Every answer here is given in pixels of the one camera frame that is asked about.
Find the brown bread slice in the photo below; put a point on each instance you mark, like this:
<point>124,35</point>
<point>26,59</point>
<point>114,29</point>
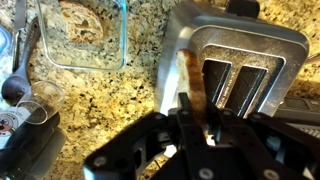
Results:
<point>193,76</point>
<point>80,23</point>

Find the blue plastic lid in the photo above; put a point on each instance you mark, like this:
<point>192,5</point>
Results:
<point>4,43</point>

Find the black bottle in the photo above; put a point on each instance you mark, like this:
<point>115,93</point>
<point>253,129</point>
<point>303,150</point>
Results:
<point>26,140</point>

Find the stainless steel two-slot toaster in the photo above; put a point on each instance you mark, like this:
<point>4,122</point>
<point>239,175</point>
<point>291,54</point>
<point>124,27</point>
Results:
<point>233,36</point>

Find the clear measuring cup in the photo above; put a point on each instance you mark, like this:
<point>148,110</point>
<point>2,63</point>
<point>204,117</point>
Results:
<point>50,96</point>

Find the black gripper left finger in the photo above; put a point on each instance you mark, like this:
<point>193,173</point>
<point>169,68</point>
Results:
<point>133,143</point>

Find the dark metal spoon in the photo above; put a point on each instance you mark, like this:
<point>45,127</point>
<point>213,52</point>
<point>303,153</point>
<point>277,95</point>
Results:
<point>15,88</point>

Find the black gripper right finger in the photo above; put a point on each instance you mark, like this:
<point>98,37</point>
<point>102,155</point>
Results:
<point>266,143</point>

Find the black panini grill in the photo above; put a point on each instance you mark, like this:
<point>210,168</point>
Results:
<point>300,110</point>

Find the clear glass baking dish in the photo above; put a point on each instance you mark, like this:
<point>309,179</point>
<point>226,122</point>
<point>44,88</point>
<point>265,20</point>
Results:
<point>83,56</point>

